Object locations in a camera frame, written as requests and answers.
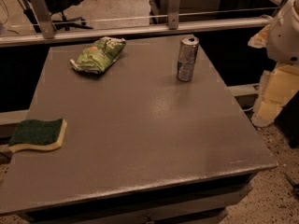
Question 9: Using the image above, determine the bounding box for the green jalapeno chip bag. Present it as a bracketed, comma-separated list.
[69, 36, 126, 74]

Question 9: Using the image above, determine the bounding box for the black office chair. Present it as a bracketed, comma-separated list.
[21, 0, 93, 33]

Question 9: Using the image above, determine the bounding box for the silver blue redbull can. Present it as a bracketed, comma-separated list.
[177, 36, 199, 82]

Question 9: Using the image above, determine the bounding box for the green yellow sponge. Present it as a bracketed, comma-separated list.
[8, 119, 67, 153]

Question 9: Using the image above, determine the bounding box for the metal guard rail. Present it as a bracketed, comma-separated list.
[0, 0, 299, 49]

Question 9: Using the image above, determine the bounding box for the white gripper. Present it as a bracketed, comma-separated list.
[248, 0, 299, 127]

